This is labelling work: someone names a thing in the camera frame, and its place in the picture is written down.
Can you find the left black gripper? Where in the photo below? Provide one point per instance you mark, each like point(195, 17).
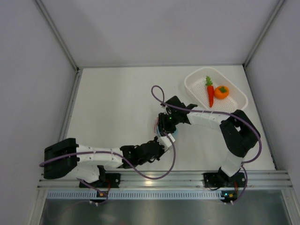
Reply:
point(161, 149)

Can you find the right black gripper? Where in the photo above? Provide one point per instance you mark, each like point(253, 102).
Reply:
point(163, 125)

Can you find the clear zip top bag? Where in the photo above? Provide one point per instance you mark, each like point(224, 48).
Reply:
point(159, 133)

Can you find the orange fake carrot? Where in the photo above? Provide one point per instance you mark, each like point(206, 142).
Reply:
point(210, 90)

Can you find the orange fake persimmon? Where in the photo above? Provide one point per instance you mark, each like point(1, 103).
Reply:
point(221, 92)

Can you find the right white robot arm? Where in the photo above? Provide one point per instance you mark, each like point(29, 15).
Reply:
point(239, 133)

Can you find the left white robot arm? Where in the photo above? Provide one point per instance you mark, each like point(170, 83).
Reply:
point(67, 158)

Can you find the white perforated plastic basket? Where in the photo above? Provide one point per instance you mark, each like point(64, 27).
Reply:
point(197, 90)

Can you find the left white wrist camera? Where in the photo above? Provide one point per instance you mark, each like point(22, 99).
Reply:
point(166, 141)

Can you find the white slotted cable duct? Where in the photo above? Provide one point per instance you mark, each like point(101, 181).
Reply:
point(140, 195)

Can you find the left black base bracket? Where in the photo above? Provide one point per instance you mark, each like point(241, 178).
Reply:
point(111, 180)

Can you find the black base bracket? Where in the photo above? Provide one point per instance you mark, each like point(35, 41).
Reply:
point(111, 180)
point(212, 181)

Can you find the right black base bracket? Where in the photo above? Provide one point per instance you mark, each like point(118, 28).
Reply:
point(212, 181)

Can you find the aluminium mounting rail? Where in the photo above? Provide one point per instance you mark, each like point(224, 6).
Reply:
point(182, 180)

